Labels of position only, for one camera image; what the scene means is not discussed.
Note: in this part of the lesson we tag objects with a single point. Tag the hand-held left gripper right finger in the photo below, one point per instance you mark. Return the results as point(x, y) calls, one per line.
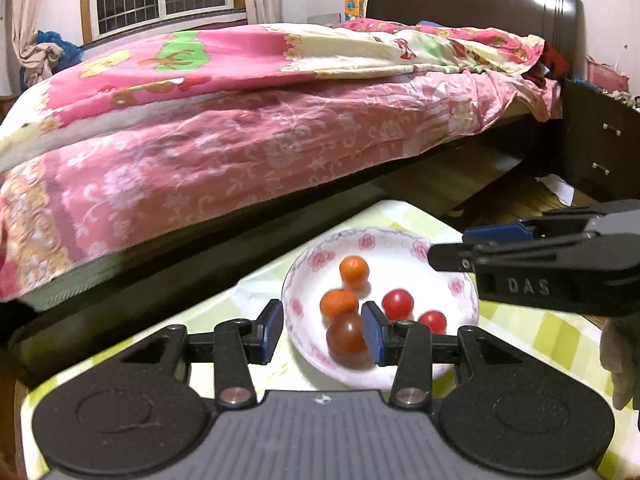
point(372, 334)

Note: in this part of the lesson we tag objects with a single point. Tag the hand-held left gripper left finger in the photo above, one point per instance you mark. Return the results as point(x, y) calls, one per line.
point(273, 329)

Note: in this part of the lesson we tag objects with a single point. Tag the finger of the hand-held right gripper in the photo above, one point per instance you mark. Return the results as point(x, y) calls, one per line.
point(450, 256)
point(495, 234)

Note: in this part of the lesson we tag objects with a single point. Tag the dark brown tomato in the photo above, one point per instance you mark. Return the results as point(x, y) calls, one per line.
point(347, 337)

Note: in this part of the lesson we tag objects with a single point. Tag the red cherry tomato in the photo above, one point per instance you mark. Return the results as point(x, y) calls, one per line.
point(434, 321)
point(397, 303)

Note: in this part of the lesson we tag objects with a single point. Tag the white floral plate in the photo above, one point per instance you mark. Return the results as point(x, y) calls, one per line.
point(310, 310)

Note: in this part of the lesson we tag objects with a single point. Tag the small orange tangerine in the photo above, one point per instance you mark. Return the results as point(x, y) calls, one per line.
point(339, 304)
point(354, 271)

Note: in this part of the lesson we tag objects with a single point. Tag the person's right hand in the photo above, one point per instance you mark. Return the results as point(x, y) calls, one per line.
point(622, 360)

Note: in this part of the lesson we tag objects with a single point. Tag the green checkered tablecloth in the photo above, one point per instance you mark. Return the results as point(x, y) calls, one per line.
point(550, 340)

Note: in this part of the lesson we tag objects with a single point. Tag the white paper scrap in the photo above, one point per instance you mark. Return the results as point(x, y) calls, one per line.
point(556, 187)

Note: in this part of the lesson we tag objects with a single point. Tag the dark wooden nightstand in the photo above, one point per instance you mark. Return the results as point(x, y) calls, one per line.
point(600, 145)

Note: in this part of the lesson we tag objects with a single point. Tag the pink floral bedsheet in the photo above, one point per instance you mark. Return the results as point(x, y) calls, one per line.
point(225, 155)

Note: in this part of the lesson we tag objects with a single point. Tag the red garment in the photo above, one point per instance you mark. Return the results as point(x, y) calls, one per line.
point(552, 62)

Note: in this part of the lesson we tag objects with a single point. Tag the pink basket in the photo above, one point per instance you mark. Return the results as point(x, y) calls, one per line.
point(607, 76)

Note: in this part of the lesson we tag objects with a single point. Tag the white mattress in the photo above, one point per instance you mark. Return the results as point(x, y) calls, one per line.
point(70, 285)

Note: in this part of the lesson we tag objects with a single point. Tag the dark wooden headboard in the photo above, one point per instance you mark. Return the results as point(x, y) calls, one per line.
point(475, 0)

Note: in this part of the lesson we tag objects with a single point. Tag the yellow box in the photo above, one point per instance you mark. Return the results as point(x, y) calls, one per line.
point(354, 6)

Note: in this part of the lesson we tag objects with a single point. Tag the pink cartoon quilt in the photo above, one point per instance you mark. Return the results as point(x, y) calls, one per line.
point(225, 60)

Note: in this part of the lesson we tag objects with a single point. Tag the pile of hanging clothes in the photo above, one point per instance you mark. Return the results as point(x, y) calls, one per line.
point(47, 55)

